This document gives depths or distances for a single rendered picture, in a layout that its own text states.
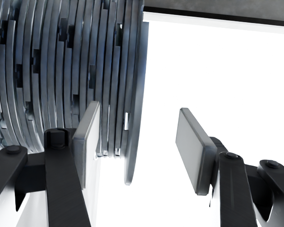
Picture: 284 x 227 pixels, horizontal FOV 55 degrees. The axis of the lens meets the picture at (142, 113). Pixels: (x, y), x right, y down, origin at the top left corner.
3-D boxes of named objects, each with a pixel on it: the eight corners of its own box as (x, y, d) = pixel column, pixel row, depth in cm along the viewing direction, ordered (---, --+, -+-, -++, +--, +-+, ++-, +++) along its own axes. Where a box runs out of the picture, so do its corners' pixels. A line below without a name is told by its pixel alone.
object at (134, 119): (148, -107, 29) (155, -106, 29) (131, 43, 56) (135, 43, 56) (131, 174, 20) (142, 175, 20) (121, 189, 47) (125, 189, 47)
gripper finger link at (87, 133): (84, 191, 14) (70, 191, 14) (98, 138, 21) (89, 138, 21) (86, 138, 13) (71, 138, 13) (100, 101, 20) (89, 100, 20)
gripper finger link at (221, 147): (226, 177, 13) (288, 180, 13) (199, 134, 17) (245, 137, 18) (220, 204, 13) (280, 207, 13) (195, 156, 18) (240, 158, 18)
